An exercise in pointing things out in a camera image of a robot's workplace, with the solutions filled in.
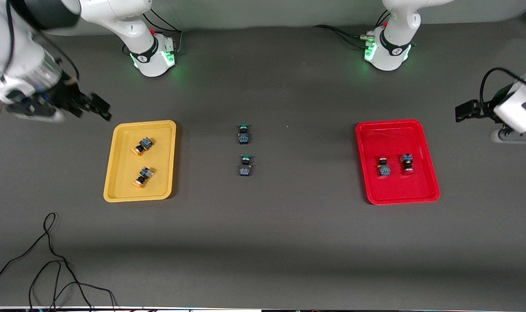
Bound yellow mushroom push button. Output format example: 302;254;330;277
132;136;155;156
132;166;155;189

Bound yellow plastic tray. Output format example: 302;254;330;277
103;120;177;203

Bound red plastic tray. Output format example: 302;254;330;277
355;119;441;205

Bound black arm base cables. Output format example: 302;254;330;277
313;11;391;49
143;9;183;55

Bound thin black loose cable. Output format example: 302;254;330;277
0;212;118;312

